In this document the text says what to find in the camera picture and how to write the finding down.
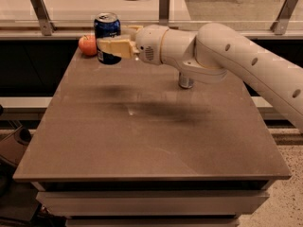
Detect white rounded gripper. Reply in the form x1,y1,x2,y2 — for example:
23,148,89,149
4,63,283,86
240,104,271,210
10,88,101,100
97,25,169,65

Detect blue pepsi can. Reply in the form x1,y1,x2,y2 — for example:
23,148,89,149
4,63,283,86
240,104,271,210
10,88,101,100
94,12,121,65

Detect right metal railing bracket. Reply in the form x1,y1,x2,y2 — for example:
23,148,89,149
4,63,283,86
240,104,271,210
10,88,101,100
271,0,299,35

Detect tall silver energy drink can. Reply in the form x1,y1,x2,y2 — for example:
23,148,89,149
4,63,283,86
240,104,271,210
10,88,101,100
178,73,194,89

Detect left metal railing bracket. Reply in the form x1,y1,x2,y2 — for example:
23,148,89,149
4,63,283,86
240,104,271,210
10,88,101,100
30,0,55,36

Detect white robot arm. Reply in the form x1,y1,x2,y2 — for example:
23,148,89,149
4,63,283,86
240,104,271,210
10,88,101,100
97,23,303,131

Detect middle metal railing bracket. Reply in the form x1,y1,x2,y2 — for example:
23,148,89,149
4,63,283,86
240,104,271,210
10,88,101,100
159,0,170,26

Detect red apple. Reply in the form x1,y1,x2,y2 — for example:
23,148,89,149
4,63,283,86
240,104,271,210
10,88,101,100
79,35,97,56

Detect dark object at left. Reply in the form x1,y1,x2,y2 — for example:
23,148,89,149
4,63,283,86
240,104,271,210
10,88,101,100
0,127,31,168

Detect grey cabinet drawer front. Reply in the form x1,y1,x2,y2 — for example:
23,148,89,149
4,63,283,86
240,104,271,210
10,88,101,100
37,190,269,217

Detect metal railing bracket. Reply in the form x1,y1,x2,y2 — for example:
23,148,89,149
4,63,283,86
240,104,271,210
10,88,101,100
30,0,55,36
271,0,299,35
159,0,170,26

